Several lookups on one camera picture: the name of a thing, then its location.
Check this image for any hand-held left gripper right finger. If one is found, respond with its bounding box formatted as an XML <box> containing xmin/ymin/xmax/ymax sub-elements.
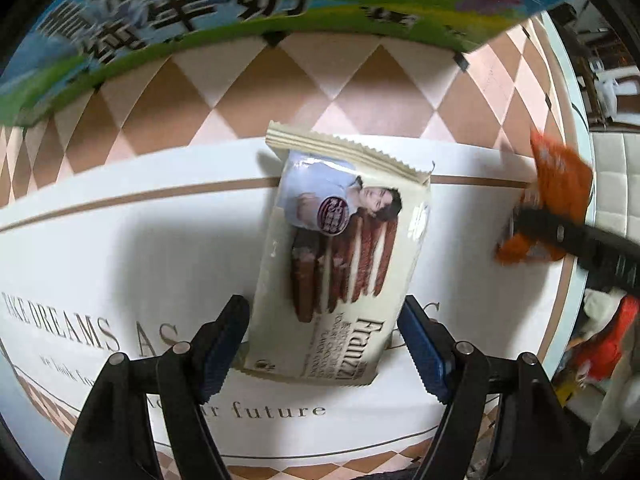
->
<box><xmin>400</xmin><ymin>295</ymin><xmax>585</xmax><ymax>480</ymax></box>

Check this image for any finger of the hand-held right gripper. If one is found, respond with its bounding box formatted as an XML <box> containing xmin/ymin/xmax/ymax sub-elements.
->
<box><xmin>515</xmin><ymin>208</ymin><xmax>640</xmax><ymax>297</ymax></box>

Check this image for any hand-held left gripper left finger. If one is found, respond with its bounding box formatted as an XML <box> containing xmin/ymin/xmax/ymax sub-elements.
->
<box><xmin>60</xmin><ymin>294</ymin><xmax>251</xmax><ymax>480</ymax></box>

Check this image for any orange snack packet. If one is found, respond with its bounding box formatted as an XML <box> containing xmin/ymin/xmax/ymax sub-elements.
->
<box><xmin>494</xmin><ymin>129</ymin><xmax>596</xmax><ymax>267</ymax></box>

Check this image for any cream wafer packet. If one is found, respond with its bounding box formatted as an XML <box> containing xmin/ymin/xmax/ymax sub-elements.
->
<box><xmin>240</xmin><ymin>120</ymin><xmax>435</xmax><ymax>387</ymax></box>

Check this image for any printed cardboard box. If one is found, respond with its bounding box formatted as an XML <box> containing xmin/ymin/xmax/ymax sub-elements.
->
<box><xmin>0</xmin><ymin>0</ymin><xmax>576</xmax><ymax>130</ymax></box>

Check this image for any checkered printed tablecloth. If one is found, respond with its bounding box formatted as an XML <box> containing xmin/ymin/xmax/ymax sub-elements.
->
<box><xmin>0</xmin><ymin>10</ymin><xmax>597</xmax><ymax>480</ymax></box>

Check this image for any white cloth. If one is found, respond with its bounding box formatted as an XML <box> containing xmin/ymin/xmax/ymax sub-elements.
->
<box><xmin>587</xmin><ymin>360</ymin><xmax>640</xmax><ymax>463</ymax></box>

